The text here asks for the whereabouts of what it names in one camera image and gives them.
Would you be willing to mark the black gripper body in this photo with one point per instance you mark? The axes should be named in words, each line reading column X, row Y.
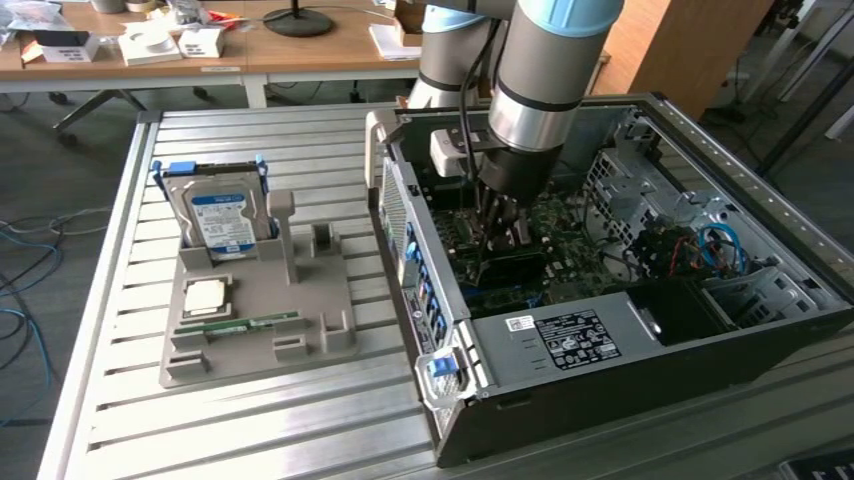
column 516, row 172

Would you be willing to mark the black graphics card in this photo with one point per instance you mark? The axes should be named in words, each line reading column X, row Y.
column 510, row 270

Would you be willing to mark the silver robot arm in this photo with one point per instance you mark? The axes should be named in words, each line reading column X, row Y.
column 540, row 65

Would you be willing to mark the green motherboard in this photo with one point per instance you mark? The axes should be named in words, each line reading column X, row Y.
column 580, row 250

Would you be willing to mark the silver drive cage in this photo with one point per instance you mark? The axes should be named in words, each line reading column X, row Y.
column 620, row 210

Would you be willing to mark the grey power supply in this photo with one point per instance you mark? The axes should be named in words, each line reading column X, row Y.
column 520, row 345

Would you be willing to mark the black drive bay box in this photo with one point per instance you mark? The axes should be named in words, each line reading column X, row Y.
column 674, row 310

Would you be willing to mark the stack of white papers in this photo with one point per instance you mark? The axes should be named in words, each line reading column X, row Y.
column 394, row 42

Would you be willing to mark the wooden cabinet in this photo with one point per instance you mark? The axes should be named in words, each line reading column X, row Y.
column 700, row 60

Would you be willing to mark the grey parts rack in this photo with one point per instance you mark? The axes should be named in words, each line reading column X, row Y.
column 267, row 295

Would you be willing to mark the black open PC case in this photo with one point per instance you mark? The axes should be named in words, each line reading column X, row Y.
column 600, row 400

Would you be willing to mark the hard disk in blue caddy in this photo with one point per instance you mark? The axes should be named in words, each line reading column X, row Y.
column 220, row 220

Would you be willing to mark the wooden desk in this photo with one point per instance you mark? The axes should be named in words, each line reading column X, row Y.
column 300, row 55

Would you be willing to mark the silver disk bay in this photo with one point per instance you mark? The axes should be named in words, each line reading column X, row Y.
column 767, row 295

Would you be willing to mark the green RAM stick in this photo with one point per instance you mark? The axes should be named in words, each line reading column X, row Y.
column 233, row 326

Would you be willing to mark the black round lamp base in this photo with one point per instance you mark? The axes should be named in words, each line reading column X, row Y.
column 297, row 22

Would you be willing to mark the silver CPU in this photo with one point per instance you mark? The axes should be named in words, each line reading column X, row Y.
column 207, row 297

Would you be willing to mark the small white box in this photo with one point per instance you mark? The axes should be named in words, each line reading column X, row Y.
column 200, row 45

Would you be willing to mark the white box with tape roll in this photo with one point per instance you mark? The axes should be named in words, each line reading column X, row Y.
column 149, row 47

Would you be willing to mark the black keyboard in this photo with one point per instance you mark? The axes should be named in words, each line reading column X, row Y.
column 827, row 472

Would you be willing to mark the white box with black lid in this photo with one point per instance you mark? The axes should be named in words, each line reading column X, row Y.
column 67, row 50

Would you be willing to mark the clear plastic bag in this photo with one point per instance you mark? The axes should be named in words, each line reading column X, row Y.
column 33, row 15

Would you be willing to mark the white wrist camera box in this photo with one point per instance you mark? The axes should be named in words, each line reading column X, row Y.
column 450, row 152

